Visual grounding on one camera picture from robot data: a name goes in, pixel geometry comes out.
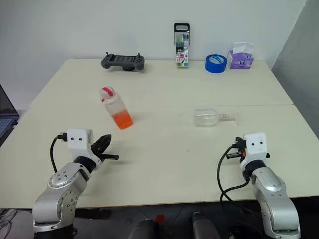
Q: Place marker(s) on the dark laptop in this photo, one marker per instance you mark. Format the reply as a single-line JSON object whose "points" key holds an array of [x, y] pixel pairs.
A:
{"points": [[6, 117]]}

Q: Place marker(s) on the bottle with orange liquid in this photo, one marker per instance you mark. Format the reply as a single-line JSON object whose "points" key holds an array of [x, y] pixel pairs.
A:
{"points": [[122, 119]]}

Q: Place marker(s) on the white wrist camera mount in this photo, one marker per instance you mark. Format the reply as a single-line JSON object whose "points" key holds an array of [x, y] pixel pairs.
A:
{"points": [[77, 147], [256, 149]]}

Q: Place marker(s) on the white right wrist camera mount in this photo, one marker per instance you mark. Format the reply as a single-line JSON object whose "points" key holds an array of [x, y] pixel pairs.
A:
{"points": [[256, 149]]}

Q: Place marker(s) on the small red object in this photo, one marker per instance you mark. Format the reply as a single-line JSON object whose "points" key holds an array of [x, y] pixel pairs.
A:
{"points": [[160, 218]]}

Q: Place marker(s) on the dark rounded shape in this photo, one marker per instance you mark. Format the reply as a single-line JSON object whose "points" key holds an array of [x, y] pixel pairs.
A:
{"points": [[204, 226], [144, 230]]}

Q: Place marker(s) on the colour marker pen pack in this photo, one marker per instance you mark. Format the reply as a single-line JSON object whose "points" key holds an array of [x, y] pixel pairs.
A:
{"points": [[182, 49]]}

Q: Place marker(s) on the grey handheld game controller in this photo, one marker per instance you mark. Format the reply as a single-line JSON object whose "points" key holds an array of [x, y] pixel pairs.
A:
{"points": [[123, 61]]}

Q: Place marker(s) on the blue tape roll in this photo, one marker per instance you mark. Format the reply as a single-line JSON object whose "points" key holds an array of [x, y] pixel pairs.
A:
{"points": [[215, 66]]}

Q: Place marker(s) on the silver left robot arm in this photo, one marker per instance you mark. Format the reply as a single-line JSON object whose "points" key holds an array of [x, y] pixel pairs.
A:
{"points": [[59, 189]]}

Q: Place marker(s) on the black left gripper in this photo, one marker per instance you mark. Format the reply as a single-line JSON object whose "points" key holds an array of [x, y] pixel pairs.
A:
{"points": [[97, 149]]}

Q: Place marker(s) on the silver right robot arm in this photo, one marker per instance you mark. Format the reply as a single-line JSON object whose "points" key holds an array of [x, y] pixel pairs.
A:
{"points": [[271, 196]]}

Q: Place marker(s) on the purple tissue box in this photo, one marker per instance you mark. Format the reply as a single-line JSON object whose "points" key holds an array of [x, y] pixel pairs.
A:
{"points": [[240, 61]]}

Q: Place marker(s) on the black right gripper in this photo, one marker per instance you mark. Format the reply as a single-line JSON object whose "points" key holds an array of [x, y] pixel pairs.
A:
{"points": [[236, 155]]}

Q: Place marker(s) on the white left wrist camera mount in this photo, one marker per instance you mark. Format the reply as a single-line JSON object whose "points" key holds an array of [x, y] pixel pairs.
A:
{"points": [[77, 147]]}

